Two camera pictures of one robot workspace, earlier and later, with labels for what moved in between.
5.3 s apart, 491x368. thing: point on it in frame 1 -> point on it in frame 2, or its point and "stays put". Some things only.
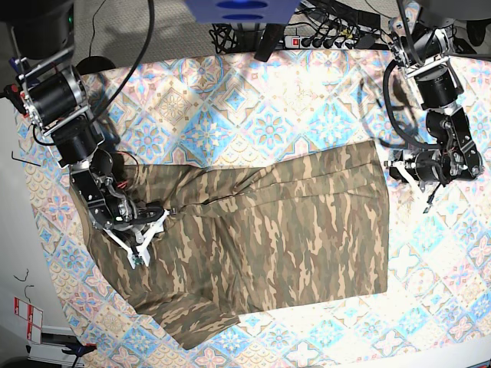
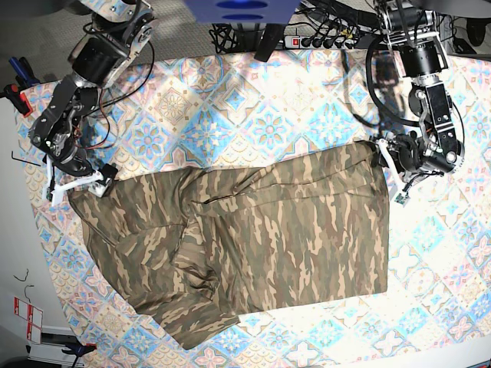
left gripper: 115,212 -> 73,162
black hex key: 12,157 stays put
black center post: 268,41 stays put
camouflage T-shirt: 251,234 stays put
